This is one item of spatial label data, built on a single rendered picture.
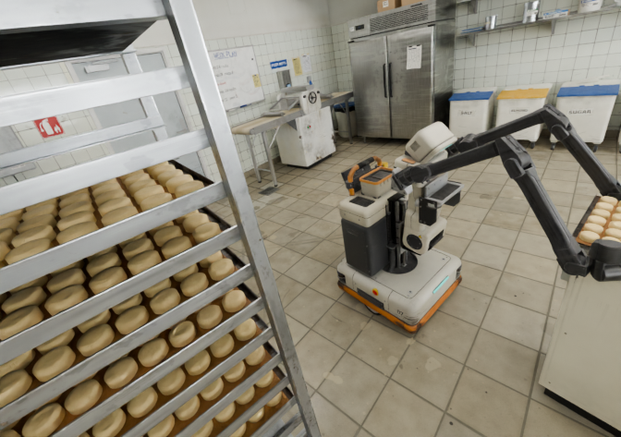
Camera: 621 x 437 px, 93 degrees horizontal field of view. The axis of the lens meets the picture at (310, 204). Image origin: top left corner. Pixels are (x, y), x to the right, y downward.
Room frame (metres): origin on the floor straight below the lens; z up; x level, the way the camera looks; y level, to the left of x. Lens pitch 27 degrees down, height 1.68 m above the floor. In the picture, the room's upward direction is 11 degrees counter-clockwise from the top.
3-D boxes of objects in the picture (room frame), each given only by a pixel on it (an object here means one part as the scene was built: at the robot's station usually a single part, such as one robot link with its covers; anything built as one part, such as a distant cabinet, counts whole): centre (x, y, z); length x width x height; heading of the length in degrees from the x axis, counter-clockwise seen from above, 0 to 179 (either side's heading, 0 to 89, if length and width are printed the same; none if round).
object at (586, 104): (3.57, -3.65, 0.38); 0.64 x 0.54 x 0.77; 133
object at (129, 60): (0.84, 0.37, 0.97); 0.03 x 0.03 x 1.70; 34
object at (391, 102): (5.21, -1.89, 1.02); 1.40 x 0.90 x 2.05; 44
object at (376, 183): (1.72, -0.46, 0.87); 0.23 x 0.15 x 0.11; 126
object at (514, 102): (4.04, -3.20, 0.38); 0.64 x 0.54 x 0.77; 135
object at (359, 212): (1.71, -0.48, 0.59); 0.55 x 0.34 x 0.83; 126
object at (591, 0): (3.84, -3.68, 1.67); 0.25 x 0.24 x 0.21; 44
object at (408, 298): (1.64, -0.53, 0.16); 0.67 x 0.64 x 0.25; 36
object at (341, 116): (6.28, -1.13, 0.33); 0.54 x 0.53 x 0.66; 44
